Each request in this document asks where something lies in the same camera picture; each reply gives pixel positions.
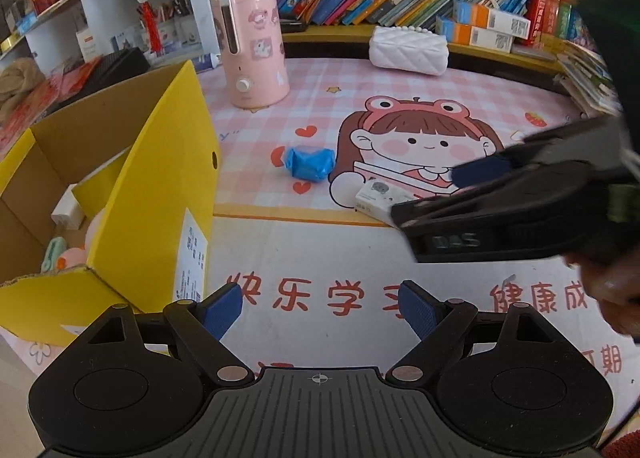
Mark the pink heart plush toy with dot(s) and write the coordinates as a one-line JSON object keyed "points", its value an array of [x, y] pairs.
{"points": [[92, 230]]}

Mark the beige cloth bundle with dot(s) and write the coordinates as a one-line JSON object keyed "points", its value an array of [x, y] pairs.
{"points": [[17, 81]]}

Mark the orange white box upper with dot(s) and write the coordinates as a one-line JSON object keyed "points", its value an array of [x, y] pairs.
{"points": [[491, 19]]}

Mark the mint green small device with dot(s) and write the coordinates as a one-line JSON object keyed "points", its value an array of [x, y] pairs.
{"points": [[55, 248]]}

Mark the orange white box lower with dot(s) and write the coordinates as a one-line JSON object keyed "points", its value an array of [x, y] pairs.
{"points": [[468, 35]]}

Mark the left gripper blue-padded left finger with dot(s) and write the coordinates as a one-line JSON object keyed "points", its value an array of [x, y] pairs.
{"points": [[196, 330]]}

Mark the stack of magazines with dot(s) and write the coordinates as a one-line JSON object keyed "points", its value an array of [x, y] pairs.
{"points": [[585, 77]]}

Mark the yellow cardboard box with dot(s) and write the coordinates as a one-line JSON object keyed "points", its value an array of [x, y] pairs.
{"points": [[152, 139]]}

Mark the black electric keyboard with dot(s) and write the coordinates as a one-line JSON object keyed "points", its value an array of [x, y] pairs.
{"points": [[100, 74]]}

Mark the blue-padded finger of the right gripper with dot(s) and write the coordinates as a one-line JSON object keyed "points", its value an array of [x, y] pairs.
{"points": [[480, 171]]}

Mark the blue candy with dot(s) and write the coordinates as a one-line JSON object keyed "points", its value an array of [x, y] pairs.
{"points": [[310, 164]]}

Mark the red tassel ornament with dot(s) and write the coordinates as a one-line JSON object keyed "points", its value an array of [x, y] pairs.
{"points": [[148, 18]]}

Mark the white quilted pouch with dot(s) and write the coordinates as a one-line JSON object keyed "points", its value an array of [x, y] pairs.
{"points": [[409, 49]]}

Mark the orange white box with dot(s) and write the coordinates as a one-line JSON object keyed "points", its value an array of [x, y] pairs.
{"points": [[468, 35], [491, 19]]}

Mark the pink cartoon humidifier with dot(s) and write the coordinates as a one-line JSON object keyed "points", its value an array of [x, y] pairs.
{"points": [[251, 51]]}

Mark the red packaging sheets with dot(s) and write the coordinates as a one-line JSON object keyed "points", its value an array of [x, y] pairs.
{"points": [[59, 88]]}

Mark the small white red box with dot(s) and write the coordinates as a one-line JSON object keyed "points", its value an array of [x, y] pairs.
{"points": [[376, 199]]}

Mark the person's right hand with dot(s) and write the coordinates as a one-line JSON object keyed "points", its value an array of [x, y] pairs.
{"points": [[615, 288]]}

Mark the white power adapter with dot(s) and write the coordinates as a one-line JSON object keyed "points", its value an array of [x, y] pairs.
{"points": [[68, 212]]}

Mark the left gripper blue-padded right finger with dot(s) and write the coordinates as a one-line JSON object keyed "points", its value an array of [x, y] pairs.
{"points": [[441, 328]]}

